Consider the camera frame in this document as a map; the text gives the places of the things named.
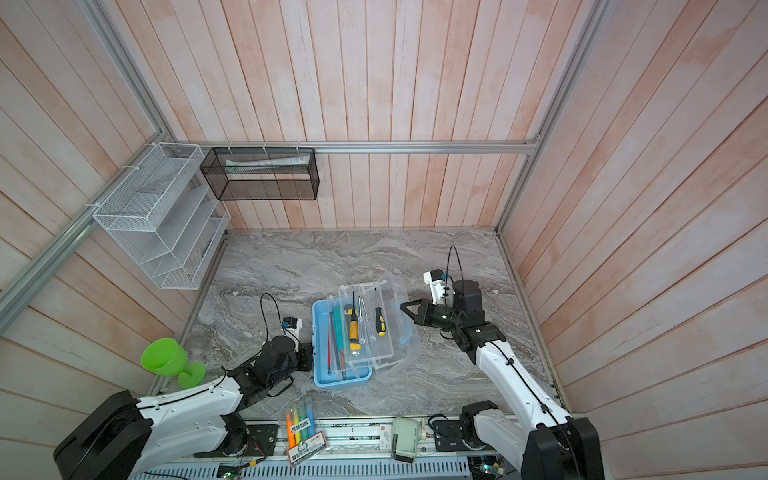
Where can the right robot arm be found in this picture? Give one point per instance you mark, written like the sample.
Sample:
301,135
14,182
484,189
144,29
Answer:
544,441

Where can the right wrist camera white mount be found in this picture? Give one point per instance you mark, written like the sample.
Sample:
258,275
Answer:
436,281

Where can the green plastic cup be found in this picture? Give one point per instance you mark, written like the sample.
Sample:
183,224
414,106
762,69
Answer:
167,358

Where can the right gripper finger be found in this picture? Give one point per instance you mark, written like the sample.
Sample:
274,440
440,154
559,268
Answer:
415,308
418,319

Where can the highlighter marker pack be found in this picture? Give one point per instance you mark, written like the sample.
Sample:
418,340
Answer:
305,437

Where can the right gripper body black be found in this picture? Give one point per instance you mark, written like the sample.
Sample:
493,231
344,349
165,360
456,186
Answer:
444,317

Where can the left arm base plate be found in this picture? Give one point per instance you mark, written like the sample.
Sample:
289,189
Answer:
258,441

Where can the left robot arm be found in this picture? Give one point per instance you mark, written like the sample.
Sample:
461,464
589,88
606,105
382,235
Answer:
126,436

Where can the red pencil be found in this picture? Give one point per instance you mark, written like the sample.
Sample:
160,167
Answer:
329,342

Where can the black wire mesh basket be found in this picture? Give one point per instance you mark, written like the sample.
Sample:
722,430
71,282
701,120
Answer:
262,173

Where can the aluminium front rail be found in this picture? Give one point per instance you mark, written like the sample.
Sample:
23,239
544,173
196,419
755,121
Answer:
348,436

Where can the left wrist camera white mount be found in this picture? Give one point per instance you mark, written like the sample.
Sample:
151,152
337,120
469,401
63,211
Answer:
292,326

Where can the white wire mesh shelf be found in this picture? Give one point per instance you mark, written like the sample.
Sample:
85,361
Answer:
168,227

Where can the yellow black utility knife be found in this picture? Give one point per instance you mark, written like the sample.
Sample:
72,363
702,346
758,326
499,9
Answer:
345,315

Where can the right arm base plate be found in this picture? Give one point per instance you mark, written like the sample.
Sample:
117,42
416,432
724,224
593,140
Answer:
449,436

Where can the white green electronic box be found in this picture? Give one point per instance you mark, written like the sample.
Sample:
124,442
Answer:
405,438

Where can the teal handled screwdriver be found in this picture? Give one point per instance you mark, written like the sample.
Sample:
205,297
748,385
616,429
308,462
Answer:
339,334

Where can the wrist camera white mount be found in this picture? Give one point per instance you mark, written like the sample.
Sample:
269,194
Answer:
436,281
292,326

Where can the blue plastic tool box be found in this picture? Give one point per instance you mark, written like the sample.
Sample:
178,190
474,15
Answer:
382,356

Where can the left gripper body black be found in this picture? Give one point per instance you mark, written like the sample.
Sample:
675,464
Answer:
300,361

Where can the black short screwdriver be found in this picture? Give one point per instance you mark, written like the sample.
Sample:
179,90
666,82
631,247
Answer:
380,322

